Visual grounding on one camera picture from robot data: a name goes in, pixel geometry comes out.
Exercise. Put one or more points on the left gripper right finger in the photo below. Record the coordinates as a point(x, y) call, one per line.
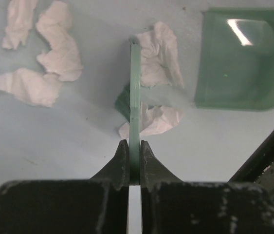
point(172, 206)

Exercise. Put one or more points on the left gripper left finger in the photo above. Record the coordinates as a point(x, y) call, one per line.
point(98, 205)

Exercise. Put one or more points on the green hand brush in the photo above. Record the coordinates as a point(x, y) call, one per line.
point(128, 104)

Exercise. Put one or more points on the green plastic dustpan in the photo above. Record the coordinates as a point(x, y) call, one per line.
point(236, 69)

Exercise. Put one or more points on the crumpled paper scrap front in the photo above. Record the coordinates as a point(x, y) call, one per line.
point(158, 119)

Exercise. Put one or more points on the crumpled paper scrap middle left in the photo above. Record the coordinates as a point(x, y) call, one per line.
point(31, 87)

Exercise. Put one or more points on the crumpled paper scrap far left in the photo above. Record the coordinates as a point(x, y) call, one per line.
point(159, 57)

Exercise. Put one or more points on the crumpled paper scrap upper left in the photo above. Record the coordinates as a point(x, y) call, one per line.
point(63, 58)

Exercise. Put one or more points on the large crumpled paper scrap right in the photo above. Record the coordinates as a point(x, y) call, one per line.
point(20, 15)

